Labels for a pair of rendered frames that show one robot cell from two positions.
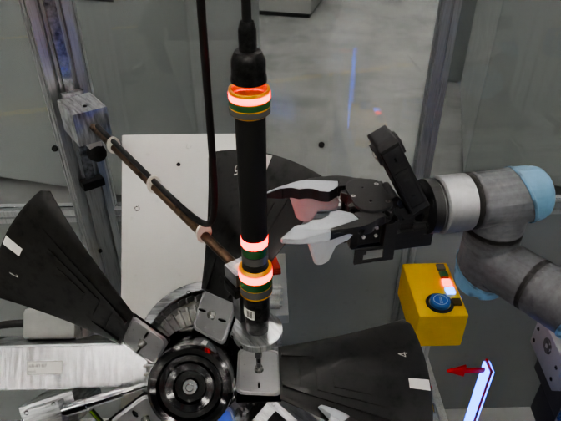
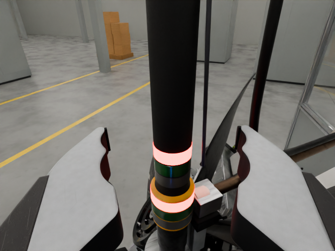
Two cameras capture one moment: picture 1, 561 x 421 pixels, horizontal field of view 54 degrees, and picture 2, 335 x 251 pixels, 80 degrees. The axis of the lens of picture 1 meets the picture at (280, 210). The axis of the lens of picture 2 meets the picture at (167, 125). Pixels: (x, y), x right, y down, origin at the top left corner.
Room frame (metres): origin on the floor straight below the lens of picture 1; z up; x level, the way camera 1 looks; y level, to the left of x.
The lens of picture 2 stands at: (0.55, -0.11, 1.54)
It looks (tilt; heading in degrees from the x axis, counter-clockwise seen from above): 29 degrees down; 102
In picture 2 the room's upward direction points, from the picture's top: 1 degrees counter-clockwise
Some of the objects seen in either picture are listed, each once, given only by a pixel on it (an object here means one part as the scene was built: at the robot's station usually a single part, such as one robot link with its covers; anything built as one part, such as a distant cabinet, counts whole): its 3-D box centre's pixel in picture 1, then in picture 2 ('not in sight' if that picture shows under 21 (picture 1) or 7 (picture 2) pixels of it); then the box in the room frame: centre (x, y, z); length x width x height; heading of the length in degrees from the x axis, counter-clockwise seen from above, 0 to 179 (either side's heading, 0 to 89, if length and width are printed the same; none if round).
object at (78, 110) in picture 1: (83, 117); not in sight; (1.03, 0.41, 1.36); 0.10 x 0.07 x 0.08; 37
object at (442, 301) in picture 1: (440, 301); not in sight; (0.79, -0.32, 1.08); 0.04 x 0.04 x 0.02
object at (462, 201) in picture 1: (447, 202); not in sight; (0.58, -0.22, 1.46); 0.08 x 0.05 x 0.08; 12
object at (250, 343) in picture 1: (252, 304); (179, 228); (0.54, 0.04, 1.32); 0.09 x 0.07 x 0.10; 37
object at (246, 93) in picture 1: (250, 101); not in sight; (0.53, 0.03, 1.62); 0.04 x 0.04 x 0.03
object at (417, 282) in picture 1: (430, 305); not in sight; (0.83, -0.32, 1.02); 0.16 x 0.10 x 0.11; 2
